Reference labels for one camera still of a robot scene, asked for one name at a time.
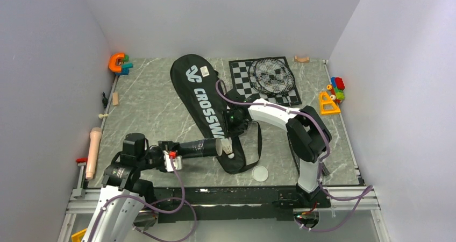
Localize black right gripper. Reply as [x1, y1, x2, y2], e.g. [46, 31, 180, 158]
[222, 109, 246, 139]

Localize black shuttlecock tube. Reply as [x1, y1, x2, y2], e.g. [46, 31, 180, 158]
[172, 138, 223, 159]

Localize white round tube lid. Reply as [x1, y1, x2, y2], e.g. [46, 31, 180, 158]
[252, 166, 269, 182]

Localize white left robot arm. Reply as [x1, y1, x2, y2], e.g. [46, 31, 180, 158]
[82, 133, 182, 241]

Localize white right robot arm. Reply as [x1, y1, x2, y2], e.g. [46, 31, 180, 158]
[220, 89, 331, 207]

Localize black badminton racket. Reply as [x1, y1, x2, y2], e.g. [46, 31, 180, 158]
[248, 57, 330, 177]

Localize black racket bag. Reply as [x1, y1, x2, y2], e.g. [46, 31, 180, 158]
[170, 54, 259, 174]

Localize beige rolling pin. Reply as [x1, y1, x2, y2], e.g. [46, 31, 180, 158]
[85, 127, 102, 180]

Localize white chess pawn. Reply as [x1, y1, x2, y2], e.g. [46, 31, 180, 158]
[98, 113, 109, 119]

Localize small wooden block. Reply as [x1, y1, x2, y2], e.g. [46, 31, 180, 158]
[111, 92, 119, 106]

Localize red clamp knob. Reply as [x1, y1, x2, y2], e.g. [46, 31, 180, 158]
[76, 158, 88, 165]

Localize small black figure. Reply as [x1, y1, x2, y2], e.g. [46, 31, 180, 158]
[102, 92, 109, 109]

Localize wooden arch block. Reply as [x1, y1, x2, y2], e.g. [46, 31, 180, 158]
[294, 55, 310, 63]

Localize yellow triangle toy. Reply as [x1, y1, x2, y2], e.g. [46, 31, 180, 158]
[319, 91, 341, 116]

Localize teal green toy blocks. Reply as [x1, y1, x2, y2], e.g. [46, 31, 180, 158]
[118, 54, 133, 76]

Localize orange letter toy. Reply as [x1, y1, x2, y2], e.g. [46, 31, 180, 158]
[108, 52, 125, 73]

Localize colourful brick toy stack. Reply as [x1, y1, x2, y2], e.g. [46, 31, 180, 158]
[326, 77, 345, 104]

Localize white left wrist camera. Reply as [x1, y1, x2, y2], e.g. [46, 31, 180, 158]
[164, 151, 183, 172]

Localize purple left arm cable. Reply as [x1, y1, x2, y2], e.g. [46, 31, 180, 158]
[87, 154, 197, 242]

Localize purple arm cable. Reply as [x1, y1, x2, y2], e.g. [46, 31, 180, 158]
[87, 154, 197, 242]
[215, 79, 374, 233]

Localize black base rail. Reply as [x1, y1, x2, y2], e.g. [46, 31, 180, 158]
[133, 177, 331, 220]

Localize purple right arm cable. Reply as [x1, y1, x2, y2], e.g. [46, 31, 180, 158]
[215, 79, 374, 233]

